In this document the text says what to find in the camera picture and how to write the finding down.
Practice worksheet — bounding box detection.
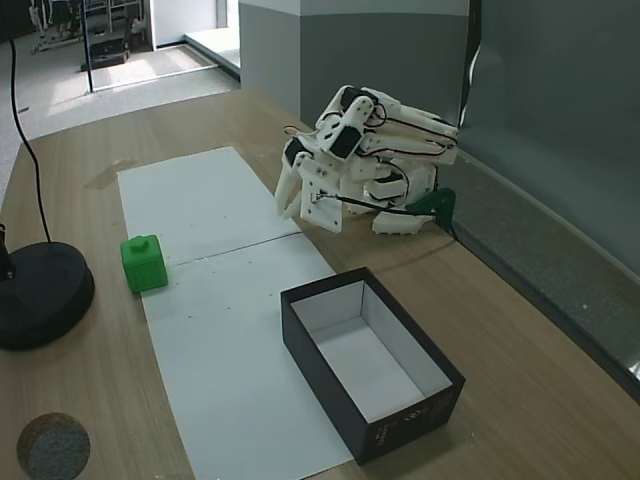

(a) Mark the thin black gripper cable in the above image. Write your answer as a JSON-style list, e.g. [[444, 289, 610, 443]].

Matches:
[[315, 193, 437, 217]]

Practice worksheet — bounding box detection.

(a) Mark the black wall cable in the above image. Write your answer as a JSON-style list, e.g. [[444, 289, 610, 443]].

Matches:
[[456, 0, 484, 129]]

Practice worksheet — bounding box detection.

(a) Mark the black equipment case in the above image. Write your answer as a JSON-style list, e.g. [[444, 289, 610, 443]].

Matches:
[[88, 33, 131, 69]]

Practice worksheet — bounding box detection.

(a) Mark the green cube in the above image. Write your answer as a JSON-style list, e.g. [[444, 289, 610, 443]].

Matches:
[[119, 233, 170, 295]]

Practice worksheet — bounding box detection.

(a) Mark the black round stand base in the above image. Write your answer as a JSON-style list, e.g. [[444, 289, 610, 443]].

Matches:
[[0, 224, 96, 352]]

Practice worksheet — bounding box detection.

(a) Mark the white paper sheet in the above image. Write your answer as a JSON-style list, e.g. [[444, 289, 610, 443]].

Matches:
[[139, 232, 357, 480], [116, 146, 302, 265]]

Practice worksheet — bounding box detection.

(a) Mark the black cardboard box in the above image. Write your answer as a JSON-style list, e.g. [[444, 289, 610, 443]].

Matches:
[[279, 266, 467, 467]]

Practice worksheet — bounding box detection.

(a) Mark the black stand cable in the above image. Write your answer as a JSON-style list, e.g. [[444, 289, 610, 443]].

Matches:
[[3, 0, 53, 245]]

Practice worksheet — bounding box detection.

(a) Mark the green table clamp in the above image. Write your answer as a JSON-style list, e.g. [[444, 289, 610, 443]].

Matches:
[[404, 187, 459, 234]]

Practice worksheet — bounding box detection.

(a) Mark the round table grommet hole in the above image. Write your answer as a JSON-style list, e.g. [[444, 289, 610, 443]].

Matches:
[[16, 412, 93, 480]]

